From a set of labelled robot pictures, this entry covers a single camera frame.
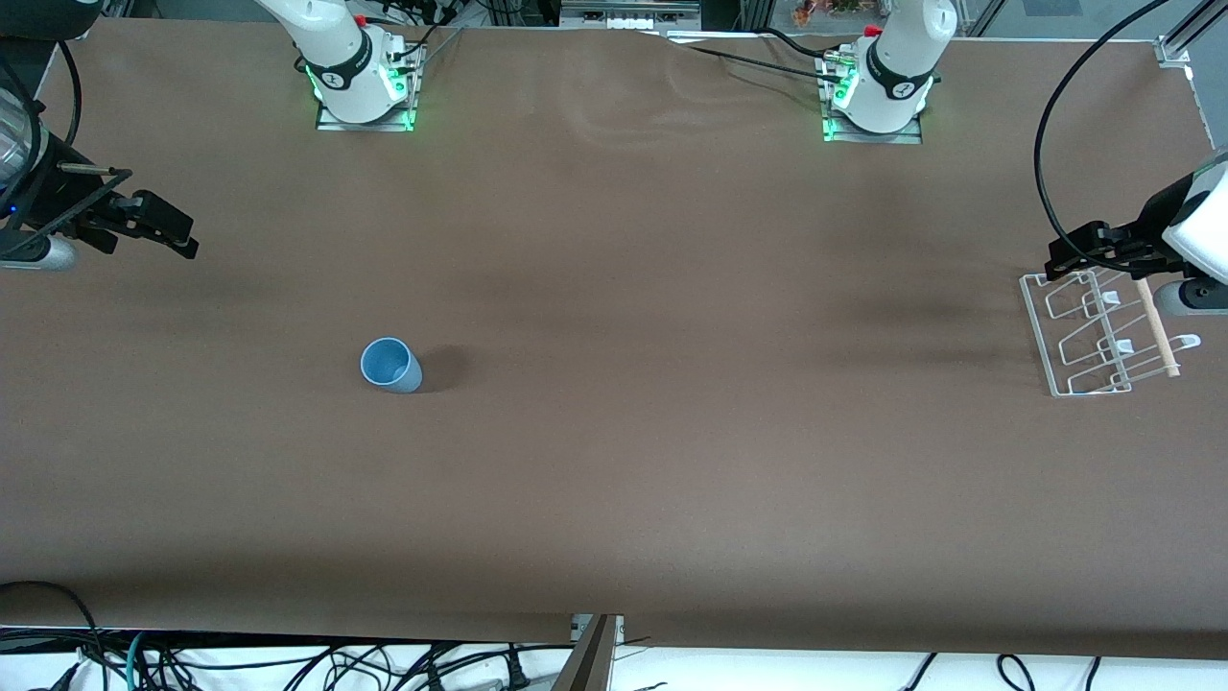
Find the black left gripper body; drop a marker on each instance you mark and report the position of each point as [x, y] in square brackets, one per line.
[1150, 220]

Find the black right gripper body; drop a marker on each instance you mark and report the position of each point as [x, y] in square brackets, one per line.
[50, 197]

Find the blue plastic cup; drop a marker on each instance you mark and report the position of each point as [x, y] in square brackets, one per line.
[389, 365]

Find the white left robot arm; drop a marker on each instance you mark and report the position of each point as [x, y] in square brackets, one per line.
[897, 86]

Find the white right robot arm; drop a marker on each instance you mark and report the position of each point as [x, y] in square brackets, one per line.
[336, 58]

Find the orange red small object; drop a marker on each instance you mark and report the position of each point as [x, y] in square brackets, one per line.
[815, 10]

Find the brown table cover sheet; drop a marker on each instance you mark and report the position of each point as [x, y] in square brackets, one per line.
[614, 432]

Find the grey electrical box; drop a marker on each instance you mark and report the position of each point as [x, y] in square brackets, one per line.
[628, 11]

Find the black power plug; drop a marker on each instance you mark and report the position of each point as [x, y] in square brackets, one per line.
[518, 672]

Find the aluminium frame beam with bracket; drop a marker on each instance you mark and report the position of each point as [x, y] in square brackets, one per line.
[1175, 50]

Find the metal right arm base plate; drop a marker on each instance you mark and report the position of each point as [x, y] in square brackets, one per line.
[365, 126]

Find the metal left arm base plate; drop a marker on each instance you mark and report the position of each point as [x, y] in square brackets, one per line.
[873, 137]

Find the aluminium profile post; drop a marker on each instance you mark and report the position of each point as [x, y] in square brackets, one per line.
[595, 662]

